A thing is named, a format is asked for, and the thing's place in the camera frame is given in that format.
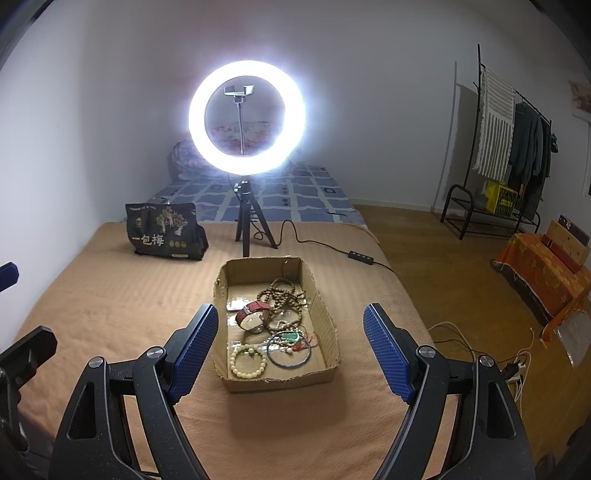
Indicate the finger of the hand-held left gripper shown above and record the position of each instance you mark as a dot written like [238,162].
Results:
[7,275]
[32,344]

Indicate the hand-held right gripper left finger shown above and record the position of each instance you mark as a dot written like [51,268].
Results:
[196,350]

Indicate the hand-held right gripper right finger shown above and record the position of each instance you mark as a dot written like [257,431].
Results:
[385,350]

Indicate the cardboard box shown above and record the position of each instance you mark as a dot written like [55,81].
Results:
[240,277]

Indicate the dark thin bangle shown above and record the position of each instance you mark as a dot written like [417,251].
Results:
[288,366]

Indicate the black snack bag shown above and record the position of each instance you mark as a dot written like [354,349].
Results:
[161,230]

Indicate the white power strip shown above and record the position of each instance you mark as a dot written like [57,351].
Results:
[515,376]

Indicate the black tripod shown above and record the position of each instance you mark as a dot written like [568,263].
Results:
[244,217]

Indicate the black clothes rack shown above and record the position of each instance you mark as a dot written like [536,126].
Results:
[450,203]

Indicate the blue patterned bed sheet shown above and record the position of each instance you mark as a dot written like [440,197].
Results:
[314,203]

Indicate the orange cloth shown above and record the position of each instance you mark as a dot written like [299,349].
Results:
[531,263]

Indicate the yellow box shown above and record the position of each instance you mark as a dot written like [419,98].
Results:
[501,198]

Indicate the floral pillow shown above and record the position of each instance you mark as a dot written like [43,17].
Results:
[182,157]

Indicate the wooden box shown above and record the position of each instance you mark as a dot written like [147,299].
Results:
[561,235]

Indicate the dark hanging clothes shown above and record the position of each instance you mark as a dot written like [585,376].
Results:
[528,143]

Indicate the striped towel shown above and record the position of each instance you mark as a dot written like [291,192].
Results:
[496,120]

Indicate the gooseneck phone holder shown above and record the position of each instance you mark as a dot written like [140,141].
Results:
[238,92]

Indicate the wall poster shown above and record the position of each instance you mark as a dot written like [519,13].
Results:
[581,97]

